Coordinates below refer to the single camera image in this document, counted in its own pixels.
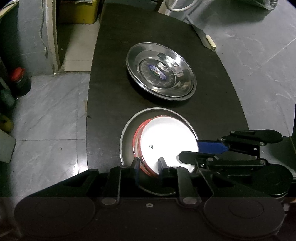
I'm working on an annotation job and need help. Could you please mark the cream stick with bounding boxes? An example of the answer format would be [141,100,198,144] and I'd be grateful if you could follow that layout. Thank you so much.
[206,34,217,50]

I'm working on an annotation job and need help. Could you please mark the steel plate with blue sticker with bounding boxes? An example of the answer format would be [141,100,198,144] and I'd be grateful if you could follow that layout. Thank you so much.
[126,42,197,102]

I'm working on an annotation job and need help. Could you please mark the clear plastic bags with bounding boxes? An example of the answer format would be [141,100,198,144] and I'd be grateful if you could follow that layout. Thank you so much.
[261,0,285,11]

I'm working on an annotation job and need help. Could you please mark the yellow container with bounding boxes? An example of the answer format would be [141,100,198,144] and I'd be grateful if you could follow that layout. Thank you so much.
[59,0,98,25]

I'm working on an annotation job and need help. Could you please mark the green bottle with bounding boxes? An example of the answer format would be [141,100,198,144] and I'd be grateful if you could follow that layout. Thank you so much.
[0,89,16,107]

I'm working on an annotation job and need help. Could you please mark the white hose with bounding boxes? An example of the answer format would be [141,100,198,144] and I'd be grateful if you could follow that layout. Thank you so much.
[165,0,197,12]

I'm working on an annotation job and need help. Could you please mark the white plate with red rim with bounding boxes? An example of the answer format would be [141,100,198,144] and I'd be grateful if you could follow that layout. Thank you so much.
[139,116,200,176]
[135,118,160,178]

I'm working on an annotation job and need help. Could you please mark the grey flat board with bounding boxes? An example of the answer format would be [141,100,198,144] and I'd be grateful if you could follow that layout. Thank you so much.
[0,129,17,164]

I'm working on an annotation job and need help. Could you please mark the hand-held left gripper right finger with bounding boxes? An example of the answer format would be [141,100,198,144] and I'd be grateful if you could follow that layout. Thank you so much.
[158,157,274,206]

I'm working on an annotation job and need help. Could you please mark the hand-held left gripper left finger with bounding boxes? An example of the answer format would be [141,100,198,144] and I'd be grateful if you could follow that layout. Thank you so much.
[24,158,141,206]

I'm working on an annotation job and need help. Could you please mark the dark jar with red lid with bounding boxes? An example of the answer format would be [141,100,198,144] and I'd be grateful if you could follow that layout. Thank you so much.
[10,68,32,98]

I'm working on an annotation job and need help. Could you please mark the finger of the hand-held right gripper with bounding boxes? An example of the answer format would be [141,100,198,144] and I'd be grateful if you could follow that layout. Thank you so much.
[198,129,284,155]
[179,150,267,177]

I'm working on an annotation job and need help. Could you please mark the steel bowl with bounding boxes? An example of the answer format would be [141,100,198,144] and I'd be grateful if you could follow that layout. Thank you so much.
[119,107,200,196]

